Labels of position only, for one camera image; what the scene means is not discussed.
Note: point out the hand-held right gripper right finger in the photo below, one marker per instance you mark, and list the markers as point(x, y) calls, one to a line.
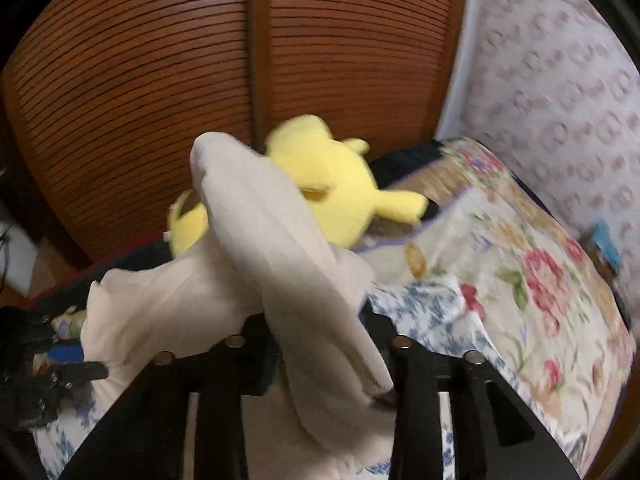
point(402, 370)

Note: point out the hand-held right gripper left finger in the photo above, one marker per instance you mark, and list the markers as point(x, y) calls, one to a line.
point(255, 365)

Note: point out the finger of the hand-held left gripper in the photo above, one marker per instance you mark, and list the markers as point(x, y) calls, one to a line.
point(82, 372)
point(65, 352)

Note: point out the beige printed t-shirt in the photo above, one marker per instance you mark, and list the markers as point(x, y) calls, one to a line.
point(260, 240)

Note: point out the blue flower bed sheet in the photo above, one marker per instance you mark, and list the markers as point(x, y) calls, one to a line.
point(420, 305)

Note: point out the floral quilt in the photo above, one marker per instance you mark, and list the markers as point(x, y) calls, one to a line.
point(525, 240)

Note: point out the yellow plush toy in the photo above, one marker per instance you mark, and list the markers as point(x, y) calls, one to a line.
point(330, 175)

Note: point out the teal box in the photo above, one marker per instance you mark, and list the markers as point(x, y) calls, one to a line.
point(606, 245)

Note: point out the brown slatted wardrobe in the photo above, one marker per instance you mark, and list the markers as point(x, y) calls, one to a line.
point(150, 85)

